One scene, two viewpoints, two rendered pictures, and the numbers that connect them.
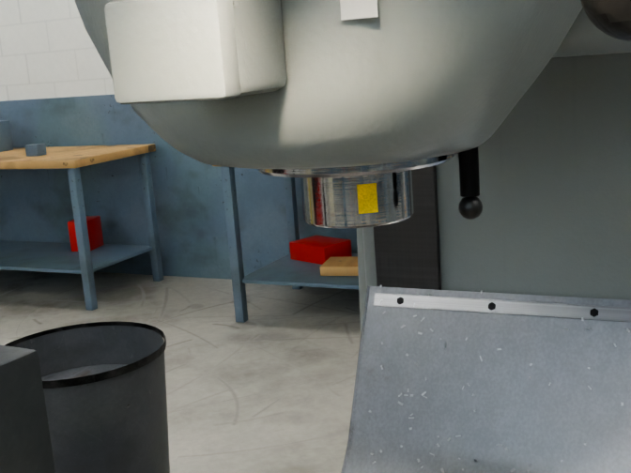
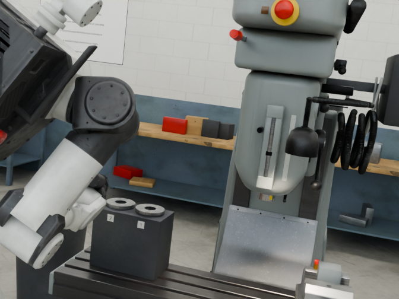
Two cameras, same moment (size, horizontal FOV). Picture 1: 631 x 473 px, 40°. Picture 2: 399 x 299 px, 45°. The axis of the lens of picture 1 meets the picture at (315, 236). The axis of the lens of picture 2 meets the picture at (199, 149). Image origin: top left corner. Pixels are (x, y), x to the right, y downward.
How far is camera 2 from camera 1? 100 cm
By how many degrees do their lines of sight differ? 13
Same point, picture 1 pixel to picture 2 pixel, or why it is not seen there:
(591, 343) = (282, 225)
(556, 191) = not seen: hidden behind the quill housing
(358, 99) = (281, 189)
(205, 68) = (269, 186)
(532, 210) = not seen: hidden behind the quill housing
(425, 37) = (290, 183)
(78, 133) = not seen: hidden behind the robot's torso
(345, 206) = (267, 198)
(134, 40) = (260, 181)
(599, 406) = (282, 239)
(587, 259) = (284, 205)
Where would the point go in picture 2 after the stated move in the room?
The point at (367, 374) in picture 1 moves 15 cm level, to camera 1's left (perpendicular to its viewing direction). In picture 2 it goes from (228, 226) to (187, 225)
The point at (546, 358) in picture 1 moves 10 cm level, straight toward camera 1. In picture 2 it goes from (272, 227) to (275, 237)
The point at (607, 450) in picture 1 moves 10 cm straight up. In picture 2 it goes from (283, 248) to (288, 221)
